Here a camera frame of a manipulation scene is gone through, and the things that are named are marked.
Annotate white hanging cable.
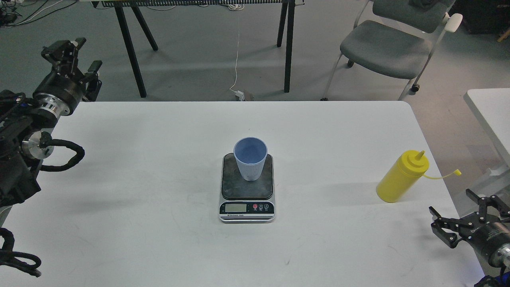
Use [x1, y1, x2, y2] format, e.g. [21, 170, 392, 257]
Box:
[230, 4, 241, 92]

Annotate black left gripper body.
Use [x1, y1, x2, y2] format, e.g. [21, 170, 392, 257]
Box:
[33, 71, 85, 116]

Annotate blue ribbed plastic cup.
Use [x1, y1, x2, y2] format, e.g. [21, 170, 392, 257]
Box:
[233, 138, 268, 181]

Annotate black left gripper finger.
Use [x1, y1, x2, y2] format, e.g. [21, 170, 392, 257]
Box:
[80, 60, 103, 102]
[41, 37, 87, 78]

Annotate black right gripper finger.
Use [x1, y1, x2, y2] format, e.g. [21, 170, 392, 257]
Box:
[466, 189, 510, 223]
[429, 206, 469, 249]

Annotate yellow squeeze bottle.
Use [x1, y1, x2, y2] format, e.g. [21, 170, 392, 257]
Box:
[376, 149, 461, 203]

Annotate grey office chair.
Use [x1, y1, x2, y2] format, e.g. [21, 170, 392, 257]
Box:
[339, 0, 463, 100]

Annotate digital kitchen scale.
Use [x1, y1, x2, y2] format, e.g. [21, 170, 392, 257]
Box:
[218, 153, 276, 223]

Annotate cables on floor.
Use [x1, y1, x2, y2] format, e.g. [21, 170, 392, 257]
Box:
[0, 0, 66, 28]

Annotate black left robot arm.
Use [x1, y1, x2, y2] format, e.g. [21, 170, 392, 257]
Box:
[0, 37, 102, 223]

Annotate white side table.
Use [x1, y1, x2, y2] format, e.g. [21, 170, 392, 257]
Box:
[454, 88, 510, 218]

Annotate white power adapter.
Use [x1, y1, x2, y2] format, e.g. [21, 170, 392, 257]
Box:
[234, 90, 254, 102]

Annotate black trestle table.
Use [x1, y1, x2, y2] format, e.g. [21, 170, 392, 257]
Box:
[92, 0, 304, 99]

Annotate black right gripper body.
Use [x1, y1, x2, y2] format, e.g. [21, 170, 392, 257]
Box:
[462, 214, 510, 268]

